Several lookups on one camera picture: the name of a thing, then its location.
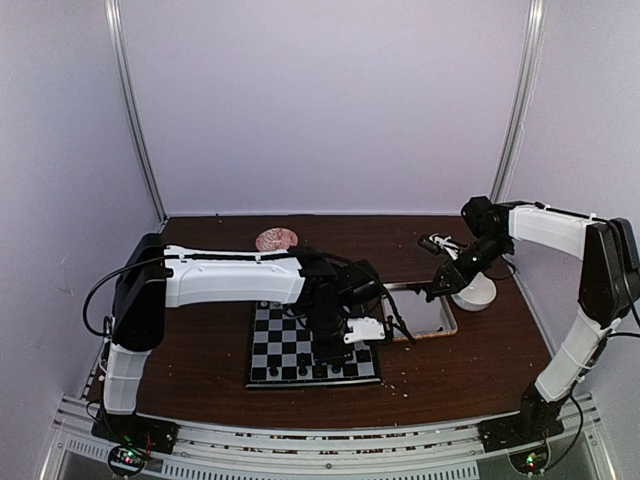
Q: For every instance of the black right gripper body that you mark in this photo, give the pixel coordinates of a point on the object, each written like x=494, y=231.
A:
x=488, y=249

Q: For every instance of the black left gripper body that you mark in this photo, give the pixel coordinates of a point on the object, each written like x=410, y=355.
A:
x=320, y=326

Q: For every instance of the black and white chessboard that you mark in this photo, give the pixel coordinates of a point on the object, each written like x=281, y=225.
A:
x=276, y=339

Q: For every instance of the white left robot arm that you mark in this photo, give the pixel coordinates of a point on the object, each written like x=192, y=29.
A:
x=158, y=277

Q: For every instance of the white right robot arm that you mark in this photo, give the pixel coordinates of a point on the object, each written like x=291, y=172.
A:
x=608, y=288

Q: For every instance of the red patterned bowl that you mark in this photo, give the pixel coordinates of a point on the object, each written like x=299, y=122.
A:
x=276, y=238

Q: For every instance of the white ceramic bowl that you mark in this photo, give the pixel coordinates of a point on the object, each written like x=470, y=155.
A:
x=477, y=296

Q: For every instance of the wooden rimmed metal tray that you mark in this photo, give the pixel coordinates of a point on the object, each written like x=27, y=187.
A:
x=424, y=320

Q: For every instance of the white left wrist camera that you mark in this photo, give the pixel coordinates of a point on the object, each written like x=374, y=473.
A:
x=364, y=329

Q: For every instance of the right aluminium corner post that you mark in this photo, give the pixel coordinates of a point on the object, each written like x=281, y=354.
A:
x=527, y=73

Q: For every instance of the aluminium corner post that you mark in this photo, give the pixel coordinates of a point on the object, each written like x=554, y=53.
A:
x=527, y=73
x=117, y=37

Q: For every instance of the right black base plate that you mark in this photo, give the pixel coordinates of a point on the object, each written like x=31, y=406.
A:
x=520, y=440

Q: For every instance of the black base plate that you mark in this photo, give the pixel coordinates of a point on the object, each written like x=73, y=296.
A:
x=136, y=440
x=520, y=440

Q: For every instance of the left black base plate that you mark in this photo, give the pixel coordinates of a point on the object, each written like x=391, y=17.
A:
x=136, y=440

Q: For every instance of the aluminium front rail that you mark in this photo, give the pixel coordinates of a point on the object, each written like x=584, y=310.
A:
x=444, y=450

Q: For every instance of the left aluminium corner post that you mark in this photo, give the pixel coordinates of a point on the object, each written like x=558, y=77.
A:
x=117, y=37

